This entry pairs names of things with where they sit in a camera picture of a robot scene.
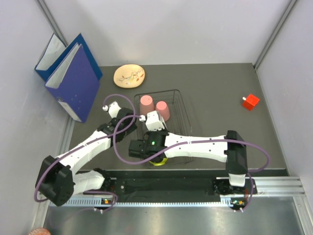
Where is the black wire dish rack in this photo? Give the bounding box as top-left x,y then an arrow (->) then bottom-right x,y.
134,89 -> 196,167

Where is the beige floral plate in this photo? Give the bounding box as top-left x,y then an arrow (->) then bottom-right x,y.
113,64 -> 146,89

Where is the white plate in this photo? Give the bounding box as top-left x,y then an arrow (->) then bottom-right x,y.
157,111 -> 167,130

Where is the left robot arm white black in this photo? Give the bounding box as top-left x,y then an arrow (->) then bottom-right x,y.
35,108 -> 134,206

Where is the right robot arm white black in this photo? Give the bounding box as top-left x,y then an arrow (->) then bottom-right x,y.
129,131 -> 248,194

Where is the yellow-green bowl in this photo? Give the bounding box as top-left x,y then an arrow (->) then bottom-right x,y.
149,158 -> 168,166

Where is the pink cup left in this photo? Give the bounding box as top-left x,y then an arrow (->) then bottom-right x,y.
139,95 -> 155,115

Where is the pink cup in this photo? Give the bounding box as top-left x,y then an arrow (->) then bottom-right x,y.
156,101 -> 170,121
139,95 -> 155,115

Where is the pink cup right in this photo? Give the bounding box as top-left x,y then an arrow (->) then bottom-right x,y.
156,101 -> 170,121

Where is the front blue binder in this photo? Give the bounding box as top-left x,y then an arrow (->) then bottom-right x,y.
45,43 -> 100,123

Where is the blue binder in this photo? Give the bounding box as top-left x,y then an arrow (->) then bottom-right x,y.
34,33 -> 103,82
45,43 -> 100,123

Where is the rear blue binder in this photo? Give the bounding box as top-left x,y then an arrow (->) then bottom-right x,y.
34,33 -> 103,82

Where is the red cube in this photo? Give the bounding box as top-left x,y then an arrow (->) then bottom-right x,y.
242,94 -> 260,111

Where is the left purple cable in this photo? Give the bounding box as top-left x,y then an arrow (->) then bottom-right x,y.
33,94 -> 136,203

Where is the purple cable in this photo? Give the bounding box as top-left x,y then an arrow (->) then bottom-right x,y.
113,115 -> 271,173
33,94 -> 136,203

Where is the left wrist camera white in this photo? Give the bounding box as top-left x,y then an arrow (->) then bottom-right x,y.
102,101 -> 121,118

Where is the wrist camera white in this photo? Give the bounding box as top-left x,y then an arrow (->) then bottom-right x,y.
139,111 -> 164,131
102,101 -> 121,118

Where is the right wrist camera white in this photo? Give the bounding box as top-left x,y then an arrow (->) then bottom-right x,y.
139,111 -> 164,131

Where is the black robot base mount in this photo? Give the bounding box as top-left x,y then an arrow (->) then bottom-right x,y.
99,169 -> 246,195

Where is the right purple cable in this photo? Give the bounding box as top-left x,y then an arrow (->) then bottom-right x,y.
113,115 -> 271,173

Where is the aluminium rail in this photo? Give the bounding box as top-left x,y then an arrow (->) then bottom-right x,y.
63,177 -> 305,210

